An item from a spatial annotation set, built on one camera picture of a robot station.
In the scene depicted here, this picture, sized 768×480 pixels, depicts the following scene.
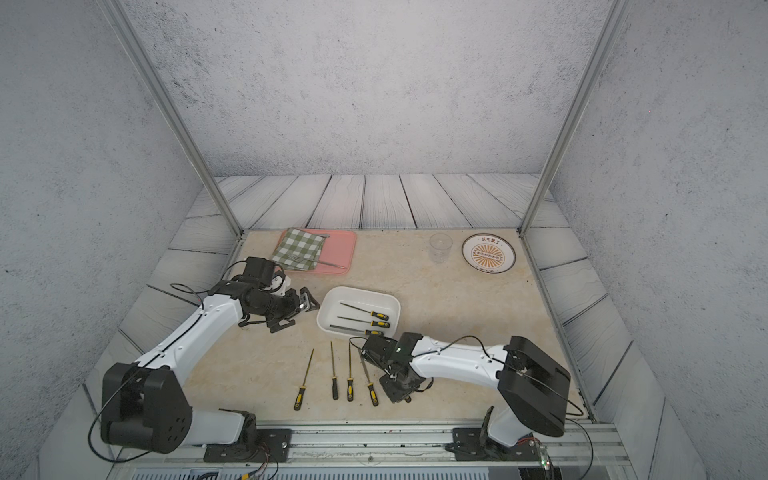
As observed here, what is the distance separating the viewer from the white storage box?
94cm

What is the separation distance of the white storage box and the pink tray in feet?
0.35

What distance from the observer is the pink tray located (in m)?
1.11
